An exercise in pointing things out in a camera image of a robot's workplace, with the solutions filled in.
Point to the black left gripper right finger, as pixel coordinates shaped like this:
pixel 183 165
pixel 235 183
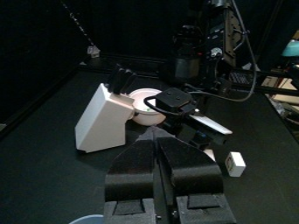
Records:
pixel 193 175

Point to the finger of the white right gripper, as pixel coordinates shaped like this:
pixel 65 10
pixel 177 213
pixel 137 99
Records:
pixel 212 124
pixel 209 154

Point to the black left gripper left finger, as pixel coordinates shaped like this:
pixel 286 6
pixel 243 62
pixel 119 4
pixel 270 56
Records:
pixel 129 172

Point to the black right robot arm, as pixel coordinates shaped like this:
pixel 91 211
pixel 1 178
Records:
pixel 217 38

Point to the white toy sushi piece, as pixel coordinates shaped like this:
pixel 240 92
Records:
pixel 235 164

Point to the white bowl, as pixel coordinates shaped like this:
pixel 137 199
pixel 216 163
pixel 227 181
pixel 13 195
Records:
pixel 149 116

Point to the white knife block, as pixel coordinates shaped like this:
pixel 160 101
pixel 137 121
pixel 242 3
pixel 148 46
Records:
pixel 103 122

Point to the light blue bowl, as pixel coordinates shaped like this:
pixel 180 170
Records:
pixel 87 219

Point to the teal round object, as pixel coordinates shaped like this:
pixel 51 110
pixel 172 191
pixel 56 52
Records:
pixel 291 48

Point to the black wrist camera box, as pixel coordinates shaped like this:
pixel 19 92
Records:
pixel 172 99

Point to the metal frame bracket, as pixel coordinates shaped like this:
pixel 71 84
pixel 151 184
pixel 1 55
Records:
pixel 93 51

